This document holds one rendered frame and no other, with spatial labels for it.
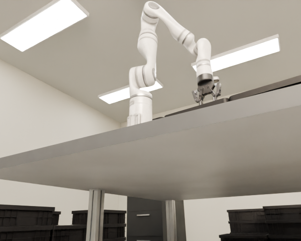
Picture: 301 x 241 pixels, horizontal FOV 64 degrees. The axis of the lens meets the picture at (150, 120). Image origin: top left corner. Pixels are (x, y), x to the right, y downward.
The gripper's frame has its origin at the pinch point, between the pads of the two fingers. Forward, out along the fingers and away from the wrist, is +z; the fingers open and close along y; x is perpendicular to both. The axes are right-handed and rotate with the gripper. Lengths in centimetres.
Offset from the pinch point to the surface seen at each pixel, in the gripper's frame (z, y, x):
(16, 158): 29, -44, -57
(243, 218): 42, -44, 176
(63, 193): -4, -330, 163
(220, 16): -184, -22, 134
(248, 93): 4.8, 19.0, -8.1
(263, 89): 5.1, 24.3, -8.0
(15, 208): 39, -110, -21
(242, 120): 31, 25, -48
